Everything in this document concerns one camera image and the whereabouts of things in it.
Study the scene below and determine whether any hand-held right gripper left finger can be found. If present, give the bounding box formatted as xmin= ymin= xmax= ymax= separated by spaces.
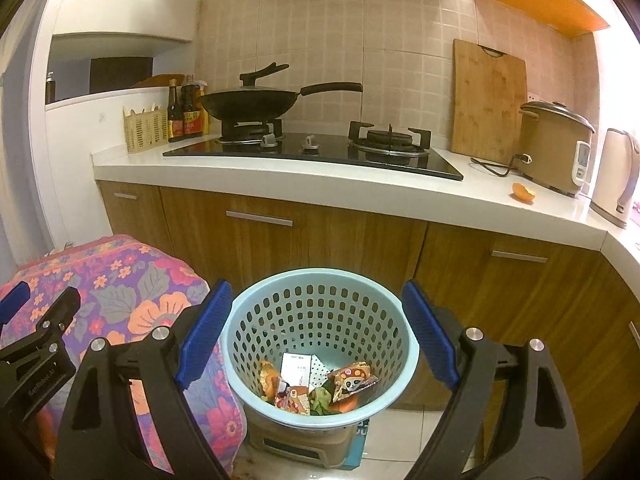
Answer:
xmin=52 ymin=280 xmax=234 ymax=480

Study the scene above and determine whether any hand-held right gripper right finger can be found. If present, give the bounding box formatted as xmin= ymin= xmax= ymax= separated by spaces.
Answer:
xmin=402 ymin=280 xmax=584 ymax=480

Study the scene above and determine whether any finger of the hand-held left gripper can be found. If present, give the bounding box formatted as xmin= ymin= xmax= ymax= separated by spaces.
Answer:
xmin=0 ymin=287 xmax=82 ymax=367
xmin=0 ymin=281 xmax=32 ymax=334

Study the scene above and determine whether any panda print snack packet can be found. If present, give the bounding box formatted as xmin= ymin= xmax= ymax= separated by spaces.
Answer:
xmin=327 ymin=362 xmax=377 ymax=404

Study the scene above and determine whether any light blue plastic basket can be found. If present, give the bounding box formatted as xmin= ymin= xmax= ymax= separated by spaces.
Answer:
xmin=220 ymin=268 xmax=422 ymax=429

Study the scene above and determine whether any white paper receipt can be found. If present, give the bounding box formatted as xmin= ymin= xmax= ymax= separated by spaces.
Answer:
xmin=280 ymin=352 xmax=327 ymax=392

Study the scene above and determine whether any red snack packet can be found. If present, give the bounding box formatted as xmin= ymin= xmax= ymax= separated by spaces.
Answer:
xmin=273 ymin=385 xmax=314 ymax=416

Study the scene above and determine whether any wooden kitchen cabinet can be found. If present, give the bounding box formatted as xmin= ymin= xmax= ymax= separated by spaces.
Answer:
xmin=96 ymin=179 xmax=640 ymax=477

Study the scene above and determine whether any green lettuce leaf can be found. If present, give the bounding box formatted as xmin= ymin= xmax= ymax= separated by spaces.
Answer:
xmin=309 ymin=384 xmax=335 ymax=417

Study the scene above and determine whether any box under basket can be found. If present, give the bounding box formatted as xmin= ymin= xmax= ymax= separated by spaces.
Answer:
xmin=248 ymin=409 xmax=352 ymax=469

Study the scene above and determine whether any black burner grate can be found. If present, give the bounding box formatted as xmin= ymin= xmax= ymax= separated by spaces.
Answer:
xmin=348 ymin=120 xmax=432 ymax=155

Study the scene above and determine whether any black glass gas stove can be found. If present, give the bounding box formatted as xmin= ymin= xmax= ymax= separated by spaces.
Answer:
xmin=162 ymin=120 xmax=465 ymax=182

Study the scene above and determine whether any beige utensil basket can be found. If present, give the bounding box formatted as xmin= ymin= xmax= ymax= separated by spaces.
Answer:
xmin=123 ymin=106 xmax=170 ymax=155

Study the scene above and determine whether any red label sauce bottle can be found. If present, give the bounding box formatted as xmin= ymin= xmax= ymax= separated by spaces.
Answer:
xmin=180 ymin=74 xmax=204 ymax=140

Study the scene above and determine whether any beige rice cooker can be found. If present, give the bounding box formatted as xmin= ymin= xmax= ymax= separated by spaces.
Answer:
xmin=517 ymin=101 xmax=596 ymax=197

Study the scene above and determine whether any black wok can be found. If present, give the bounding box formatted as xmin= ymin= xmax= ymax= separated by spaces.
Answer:
xmin=199 ymin=82 xmax=364 ymax=124

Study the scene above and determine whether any wooden cutting board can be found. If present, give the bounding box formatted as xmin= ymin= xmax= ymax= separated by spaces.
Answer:
xmin=451 ymin=38 xmax=529 ymax=159

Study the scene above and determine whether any cream electric kettle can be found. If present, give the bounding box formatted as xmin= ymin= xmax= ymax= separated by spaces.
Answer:
xmin=589 ymin=128 xmax=640 ymax=230

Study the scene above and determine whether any long metal cabinet handle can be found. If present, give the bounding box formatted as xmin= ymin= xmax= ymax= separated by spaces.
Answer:
xmin=225 ymin=210 xmax=294 ymax=227

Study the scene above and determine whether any black power cord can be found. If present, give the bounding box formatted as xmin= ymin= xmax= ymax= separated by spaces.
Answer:
xmin=469 ymin=153 xmax=532 ymax=179

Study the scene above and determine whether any wok lid with black handle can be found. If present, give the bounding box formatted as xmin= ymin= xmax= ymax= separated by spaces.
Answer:
xmin=205 ymin=63 xmax=301 ymax=97

